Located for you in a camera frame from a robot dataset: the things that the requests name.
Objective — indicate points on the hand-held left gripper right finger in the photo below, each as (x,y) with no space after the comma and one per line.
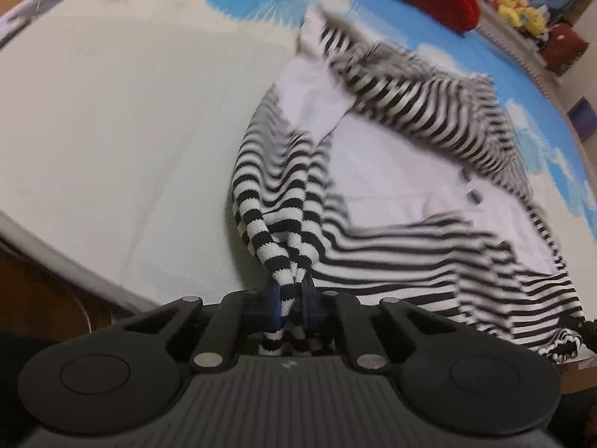
(308,301)

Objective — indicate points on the purple box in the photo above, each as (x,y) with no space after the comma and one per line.
(583,119)

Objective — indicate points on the wooden bed frame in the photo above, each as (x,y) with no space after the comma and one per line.
(42,289)

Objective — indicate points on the blue white printed bed sheet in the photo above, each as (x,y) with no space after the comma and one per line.
(116,126)

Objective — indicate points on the yellow plush toy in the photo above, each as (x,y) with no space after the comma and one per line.
(531,19)
(508,0)

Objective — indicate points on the dark red cushion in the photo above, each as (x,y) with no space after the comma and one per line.
(565,49)

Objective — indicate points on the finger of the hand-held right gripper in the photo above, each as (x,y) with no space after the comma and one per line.
(572,327)

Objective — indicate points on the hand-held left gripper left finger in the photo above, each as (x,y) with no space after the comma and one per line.
(273,302)

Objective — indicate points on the black white striped shirt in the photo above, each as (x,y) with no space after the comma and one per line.
(396,186)

